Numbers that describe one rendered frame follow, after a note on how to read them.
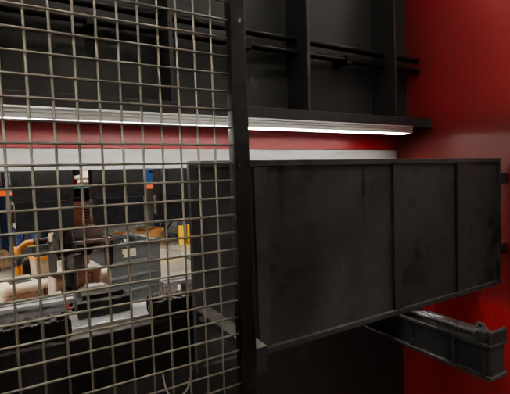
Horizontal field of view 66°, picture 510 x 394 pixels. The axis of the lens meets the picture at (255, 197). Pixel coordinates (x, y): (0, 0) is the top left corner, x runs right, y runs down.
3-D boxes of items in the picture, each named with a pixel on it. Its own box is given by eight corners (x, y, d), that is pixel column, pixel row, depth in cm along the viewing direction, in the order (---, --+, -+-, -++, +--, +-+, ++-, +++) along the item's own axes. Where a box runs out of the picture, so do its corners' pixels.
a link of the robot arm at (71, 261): (70, 241, 162) (50, 248, 156) (83, 237, 155) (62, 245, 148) (80, 267, 163) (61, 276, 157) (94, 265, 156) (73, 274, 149)
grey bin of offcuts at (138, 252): (138, 293, 450) (134, 231, 447) (165, 305, 407) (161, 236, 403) (64, 312, 395) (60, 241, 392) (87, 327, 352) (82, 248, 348)
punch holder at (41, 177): (73, 224, 119) (70, 170, 119) (76, 227, 112) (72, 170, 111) (15, 229, 112) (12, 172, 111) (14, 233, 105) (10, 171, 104)
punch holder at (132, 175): (139, 219, 129) (137, 169, 129) (145, 221, 122) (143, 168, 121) (90, 223, 122) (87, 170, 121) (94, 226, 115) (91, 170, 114)
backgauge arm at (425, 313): (343, 309, 162) (342, 276, 161) (507, 375, 107) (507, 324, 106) (328, 313, 158) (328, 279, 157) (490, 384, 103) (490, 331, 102)
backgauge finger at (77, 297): (112, 286, 119) (111, 270, 119) (131, 309, 97) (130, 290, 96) (68, 293, 113) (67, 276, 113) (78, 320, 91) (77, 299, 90)
